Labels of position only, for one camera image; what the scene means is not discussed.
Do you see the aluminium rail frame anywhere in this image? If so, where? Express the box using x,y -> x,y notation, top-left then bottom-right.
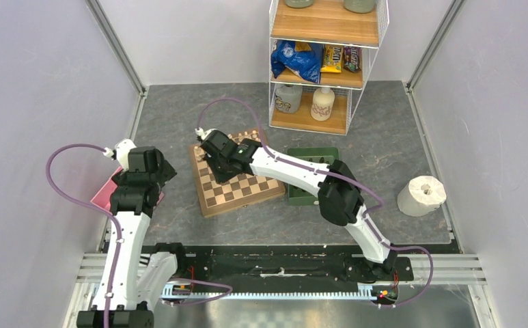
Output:
75,253 -> 488,300

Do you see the green glass jar left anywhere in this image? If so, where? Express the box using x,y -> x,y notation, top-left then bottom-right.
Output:
284,0 -> 315,9

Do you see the pink box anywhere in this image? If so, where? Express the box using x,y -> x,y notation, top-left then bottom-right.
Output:
91,169 -> 166,217

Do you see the blue snack bag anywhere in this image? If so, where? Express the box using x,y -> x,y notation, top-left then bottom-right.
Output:
270,40 -> 323,83

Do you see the brown candy bag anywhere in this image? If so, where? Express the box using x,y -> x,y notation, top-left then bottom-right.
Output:
343,46 -> 362,73

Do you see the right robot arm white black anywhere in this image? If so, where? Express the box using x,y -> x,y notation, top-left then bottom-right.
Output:
195,128 -> 398,279

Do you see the green glass jar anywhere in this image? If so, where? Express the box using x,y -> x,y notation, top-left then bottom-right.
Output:
343,0 -> 377,14
284,0 -> 315,9

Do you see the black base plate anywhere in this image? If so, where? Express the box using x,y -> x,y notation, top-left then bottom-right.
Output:
145,246 -> 415,282

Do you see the green tray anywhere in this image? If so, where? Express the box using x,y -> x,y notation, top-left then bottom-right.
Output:
286,147 -> 340,206

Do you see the green glass jar right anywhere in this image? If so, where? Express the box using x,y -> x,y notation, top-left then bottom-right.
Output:
343,0 -> 377,14

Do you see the white paper roll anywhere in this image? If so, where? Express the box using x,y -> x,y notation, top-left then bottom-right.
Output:
397,176 -> 447,217

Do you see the wire shelf with wood boards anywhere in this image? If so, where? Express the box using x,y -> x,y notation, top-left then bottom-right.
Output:
268,1 -> 389,135

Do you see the clear patterned jug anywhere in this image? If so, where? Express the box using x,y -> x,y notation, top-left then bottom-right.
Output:
273,84 -> 303,114

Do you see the yellow candy bag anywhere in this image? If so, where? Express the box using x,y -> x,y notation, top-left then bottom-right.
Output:
320,45 -> 344,73

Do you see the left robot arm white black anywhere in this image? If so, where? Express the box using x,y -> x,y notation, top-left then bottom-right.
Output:
76,139 -> 189,327

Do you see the cream patterned bottle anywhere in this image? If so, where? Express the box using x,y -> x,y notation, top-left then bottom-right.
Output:
311,87 -> 335,122

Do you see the wooden chess board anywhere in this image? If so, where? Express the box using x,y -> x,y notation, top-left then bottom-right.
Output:
188,143 -> 286,217

